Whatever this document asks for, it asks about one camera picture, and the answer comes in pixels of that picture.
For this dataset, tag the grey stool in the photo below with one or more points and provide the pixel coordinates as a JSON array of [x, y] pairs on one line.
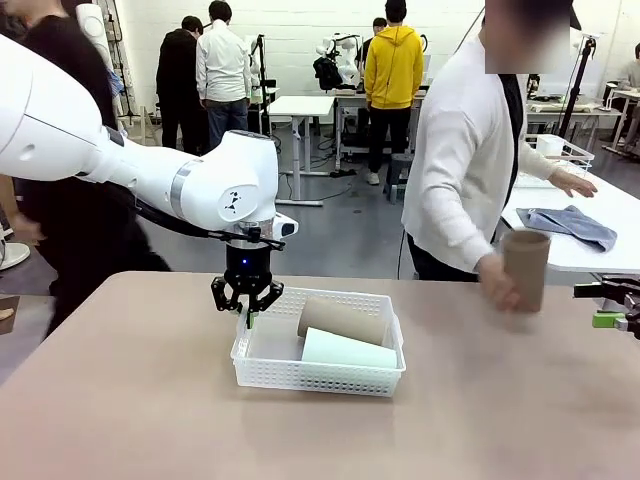
[[400, 175]]

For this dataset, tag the white cup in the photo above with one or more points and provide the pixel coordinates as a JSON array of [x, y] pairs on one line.
[[551, 145]]

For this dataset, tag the person in white sweater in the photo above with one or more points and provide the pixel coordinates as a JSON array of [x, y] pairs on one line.
[[455, 150]]

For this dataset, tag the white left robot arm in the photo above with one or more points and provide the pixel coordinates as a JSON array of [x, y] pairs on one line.
[[125, 150]]

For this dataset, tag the white wooden step stool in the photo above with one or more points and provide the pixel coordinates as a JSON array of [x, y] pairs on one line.
[[150, 125]]

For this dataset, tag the grey workbench desk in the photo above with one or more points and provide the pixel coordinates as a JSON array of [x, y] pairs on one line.
[[350, 100]]

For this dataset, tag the white plastic basket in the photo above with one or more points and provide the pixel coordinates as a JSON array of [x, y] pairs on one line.
[[320, 377]]

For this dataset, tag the person's left forearm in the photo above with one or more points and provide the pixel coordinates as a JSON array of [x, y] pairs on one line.
[[540, 162]]

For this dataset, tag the tall white cylinder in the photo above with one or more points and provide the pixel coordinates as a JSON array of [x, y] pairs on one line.
[[92, 22]]

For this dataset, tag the mannequin in blue patterned shirt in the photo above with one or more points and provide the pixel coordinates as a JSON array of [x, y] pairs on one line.
[[116, 82]]

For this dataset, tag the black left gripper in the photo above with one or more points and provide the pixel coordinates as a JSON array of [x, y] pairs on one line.
[[248, 265]]

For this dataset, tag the person in dark top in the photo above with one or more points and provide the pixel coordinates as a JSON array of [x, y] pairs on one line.
[[380, 27]]

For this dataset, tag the brown cardboard box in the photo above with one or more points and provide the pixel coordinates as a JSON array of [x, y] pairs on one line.
[[7, 315]]

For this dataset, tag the white standing desk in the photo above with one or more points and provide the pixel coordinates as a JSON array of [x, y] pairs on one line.
[[302, 107]]

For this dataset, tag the person's left hand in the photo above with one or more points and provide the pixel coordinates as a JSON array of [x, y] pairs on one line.
[[575, 184]]

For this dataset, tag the long wooden top table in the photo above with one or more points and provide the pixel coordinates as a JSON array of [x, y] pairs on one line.
[[565, 107]]

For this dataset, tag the white side table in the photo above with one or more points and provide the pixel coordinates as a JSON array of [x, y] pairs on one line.
[[570, 250]]

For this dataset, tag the white round fan base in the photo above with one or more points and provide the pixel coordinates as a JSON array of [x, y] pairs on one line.
[[12, 255]]

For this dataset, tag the person's right hand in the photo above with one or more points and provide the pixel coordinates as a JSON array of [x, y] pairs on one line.
[[497, 282]]

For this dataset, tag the light green cup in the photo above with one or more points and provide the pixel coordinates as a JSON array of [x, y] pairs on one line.
[[345, 352]]

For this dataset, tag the black power strip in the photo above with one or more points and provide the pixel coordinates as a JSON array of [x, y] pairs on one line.
[[344, 173]]

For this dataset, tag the person's right forearm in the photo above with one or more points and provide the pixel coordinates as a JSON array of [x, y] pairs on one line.
[[467, 240]]

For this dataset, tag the person in yellow hoodie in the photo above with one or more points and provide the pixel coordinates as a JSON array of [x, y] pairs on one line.
[[394, 70]]

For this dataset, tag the blue towel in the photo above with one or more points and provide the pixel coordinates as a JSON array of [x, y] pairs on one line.
[[570, 225]]

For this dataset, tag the white black humanoid robot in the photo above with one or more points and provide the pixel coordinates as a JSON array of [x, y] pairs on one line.
[[345, 52], [257, 60]]

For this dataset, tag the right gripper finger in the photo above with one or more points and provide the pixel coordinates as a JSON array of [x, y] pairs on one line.
[[607, 320], [607, 290]]

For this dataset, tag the black bag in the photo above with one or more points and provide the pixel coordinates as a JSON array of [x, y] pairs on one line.
[[327, 72]]

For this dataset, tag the seated person in grey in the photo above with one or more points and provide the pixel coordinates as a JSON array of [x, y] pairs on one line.
[[634, 67]]

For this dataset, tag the person in white shirt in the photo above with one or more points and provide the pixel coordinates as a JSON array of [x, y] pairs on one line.
[[222, 70]]

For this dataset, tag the person in black jacket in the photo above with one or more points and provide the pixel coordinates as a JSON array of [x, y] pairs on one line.
[[180, 85]]

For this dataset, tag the person in black clothes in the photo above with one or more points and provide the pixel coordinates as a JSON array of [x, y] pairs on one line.
[[85, 240]]

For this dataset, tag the black tripod stand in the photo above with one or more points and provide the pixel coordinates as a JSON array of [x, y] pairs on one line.
[[580, 80]]

